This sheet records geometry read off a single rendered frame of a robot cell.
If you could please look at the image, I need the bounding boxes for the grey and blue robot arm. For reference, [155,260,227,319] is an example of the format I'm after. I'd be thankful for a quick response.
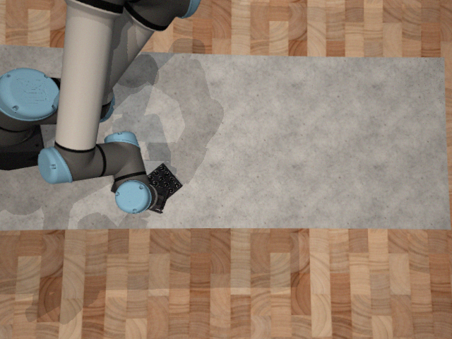
[0,0,201,214]

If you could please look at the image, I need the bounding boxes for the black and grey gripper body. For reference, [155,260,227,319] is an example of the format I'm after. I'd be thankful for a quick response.
[150,184,170,214]

